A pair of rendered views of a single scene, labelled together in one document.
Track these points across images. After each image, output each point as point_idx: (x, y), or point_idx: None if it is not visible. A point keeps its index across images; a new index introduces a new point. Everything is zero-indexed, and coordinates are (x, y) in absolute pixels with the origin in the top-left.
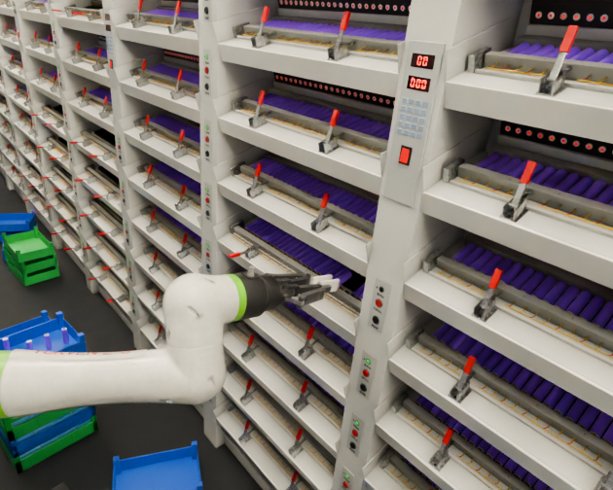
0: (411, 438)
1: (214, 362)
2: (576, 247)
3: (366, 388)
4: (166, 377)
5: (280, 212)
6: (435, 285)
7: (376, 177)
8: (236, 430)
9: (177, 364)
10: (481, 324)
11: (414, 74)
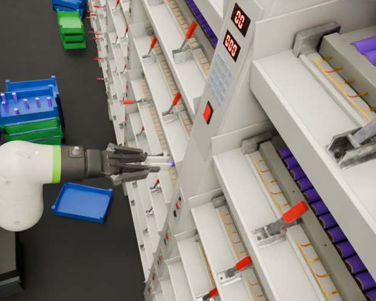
0: (182, 289)
1: (22, 212)
2: None
3: (166, 243)
4: None
5: (154, 88)
6: (212, 224)
7: (193, 113)
8: (132, 194)
9: None
10: (217, 286)
11: (231, 31)
